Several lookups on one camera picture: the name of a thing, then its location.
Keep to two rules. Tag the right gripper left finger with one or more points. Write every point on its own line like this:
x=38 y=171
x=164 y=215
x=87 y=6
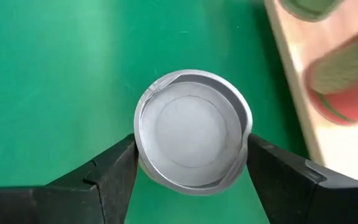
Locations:
x=73 y=202

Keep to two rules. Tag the tin can silver lid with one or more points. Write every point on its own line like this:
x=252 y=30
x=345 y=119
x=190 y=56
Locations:
x=191 y=130

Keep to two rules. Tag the green table mat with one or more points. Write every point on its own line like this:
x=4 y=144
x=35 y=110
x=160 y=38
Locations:
x=57 y=77

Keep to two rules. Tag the tall orange pineapple can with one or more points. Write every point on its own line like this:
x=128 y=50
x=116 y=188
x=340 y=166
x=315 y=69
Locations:
x=353 y=102

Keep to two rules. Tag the tall pears can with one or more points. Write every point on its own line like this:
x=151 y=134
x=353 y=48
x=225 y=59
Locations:
x=309 y=9

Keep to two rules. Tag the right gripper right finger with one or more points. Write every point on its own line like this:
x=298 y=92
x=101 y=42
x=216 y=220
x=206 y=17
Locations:
x=291 y=193

